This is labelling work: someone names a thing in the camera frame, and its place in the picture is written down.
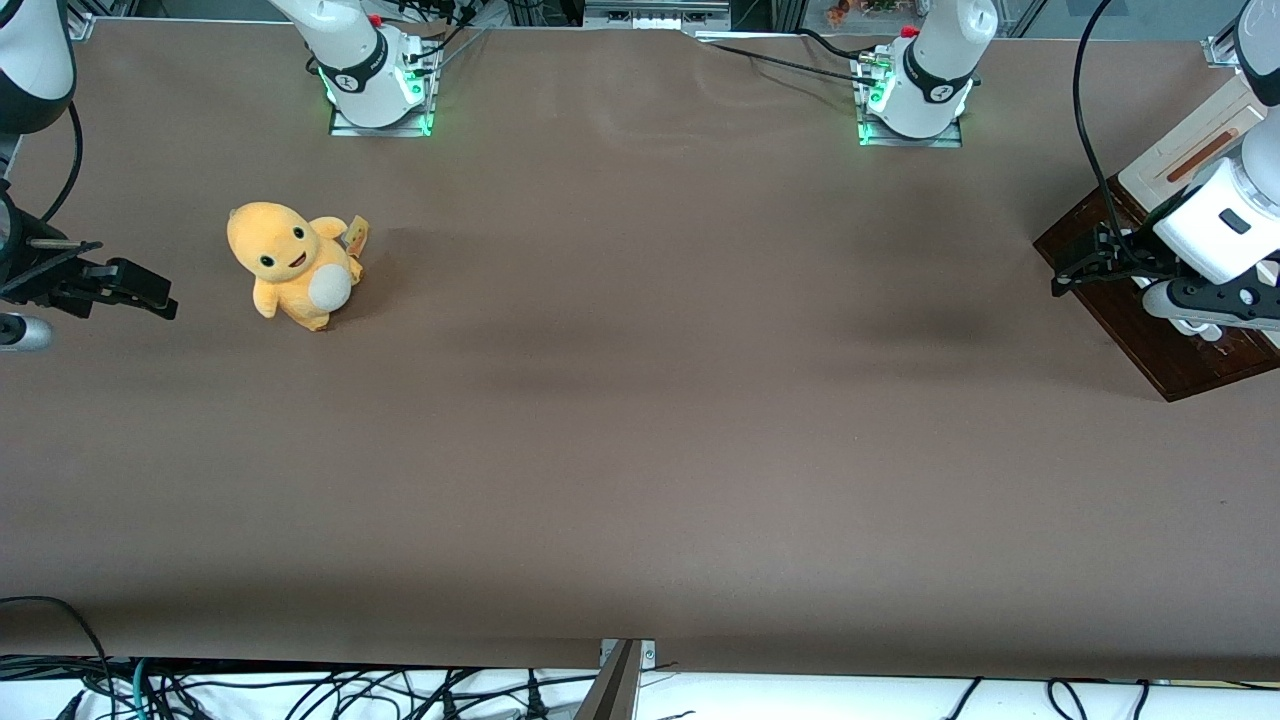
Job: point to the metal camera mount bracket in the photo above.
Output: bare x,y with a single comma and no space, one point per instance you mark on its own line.
620,690

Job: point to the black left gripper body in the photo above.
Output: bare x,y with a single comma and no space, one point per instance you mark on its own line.
1128,255

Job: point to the grey electronics box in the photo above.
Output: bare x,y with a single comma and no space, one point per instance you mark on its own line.
655,15

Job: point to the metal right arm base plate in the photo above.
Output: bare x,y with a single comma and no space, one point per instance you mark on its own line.
345,128

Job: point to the dark brown wooden base board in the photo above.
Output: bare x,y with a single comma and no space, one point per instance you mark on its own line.
1170,360

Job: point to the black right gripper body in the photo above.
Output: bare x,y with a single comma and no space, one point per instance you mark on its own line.
32,275

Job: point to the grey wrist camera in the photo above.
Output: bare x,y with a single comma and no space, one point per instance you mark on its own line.
25,333
1160,300

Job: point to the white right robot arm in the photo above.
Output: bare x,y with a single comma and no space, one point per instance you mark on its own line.
355,60

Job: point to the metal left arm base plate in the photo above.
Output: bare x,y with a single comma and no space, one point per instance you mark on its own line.
950,140

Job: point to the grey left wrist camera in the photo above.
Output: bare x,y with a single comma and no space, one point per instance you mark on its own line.
1160,300

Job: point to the yellow plush toy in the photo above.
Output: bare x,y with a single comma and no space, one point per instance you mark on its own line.
285,255

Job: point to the brown table cover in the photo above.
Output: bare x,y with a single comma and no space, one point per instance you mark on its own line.
640,400

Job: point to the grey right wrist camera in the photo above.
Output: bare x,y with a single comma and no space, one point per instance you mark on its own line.
25,333

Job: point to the aluminium frame profile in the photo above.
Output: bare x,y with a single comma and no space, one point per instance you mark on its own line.
80,25
1225,52

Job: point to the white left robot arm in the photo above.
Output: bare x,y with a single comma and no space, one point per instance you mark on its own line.
935,70

